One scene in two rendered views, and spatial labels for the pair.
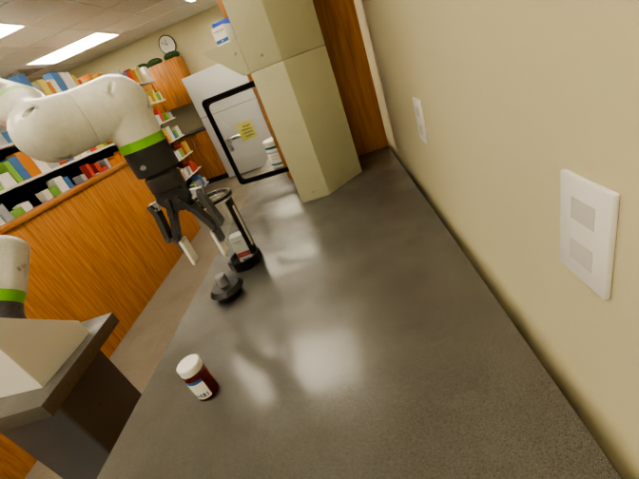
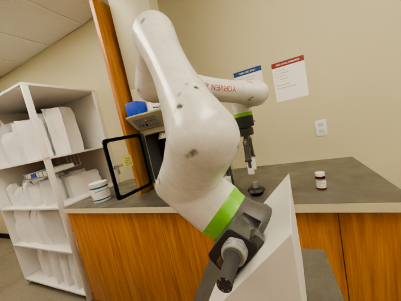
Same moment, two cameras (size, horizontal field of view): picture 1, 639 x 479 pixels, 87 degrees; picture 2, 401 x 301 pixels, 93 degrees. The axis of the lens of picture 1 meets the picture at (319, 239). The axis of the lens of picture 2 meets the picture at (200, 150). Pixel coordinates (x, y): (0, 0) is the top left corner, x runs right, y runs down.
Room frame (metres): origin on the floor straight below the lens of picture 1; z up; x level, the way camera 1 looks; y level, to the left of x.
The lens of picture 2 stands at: (0.76, 1.25, 1.34)
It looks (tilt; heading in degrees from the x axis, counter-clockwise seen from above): 7 degrees down; 284
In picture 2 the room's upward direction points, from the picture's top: 12 degrees counter-clockwise
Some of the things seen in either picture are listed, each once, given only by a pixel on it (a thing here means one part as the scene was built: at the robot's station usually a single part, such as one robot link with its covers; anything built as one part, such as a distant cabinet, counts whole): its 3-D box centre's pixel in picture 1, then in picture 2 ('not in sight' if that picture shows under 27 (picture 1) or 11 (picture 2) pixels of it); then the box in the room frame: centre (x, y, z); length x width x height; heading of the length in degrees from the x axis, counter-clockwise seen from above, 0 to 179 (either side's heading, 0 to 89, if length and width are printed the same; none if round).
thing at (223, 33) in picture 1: (224, 36); (153, 106); (1.32, 0.05, 1.54); 0.05 x 0.05 x 0.06; 63
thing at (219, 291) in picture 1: (224, 285); (255, 187); (0.76, 0.27, 0.97); 0.09 x 0.09 x 0.07
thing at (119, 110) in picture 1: (120, 114); (241, 101); (0.75, 0.27, 1.42); 0.13 x 0.11 x 0.14; 121
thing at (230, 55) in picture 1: (238, 62); (150, 119); (1.37, 0.04, 1.46); 0.32 x 0.12 x 0.10; 169
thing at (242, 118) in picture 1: (251, 135); (129, 164); (1.56, 0.11, 1.19); 0.30 x 0.01 x 0.40; 71
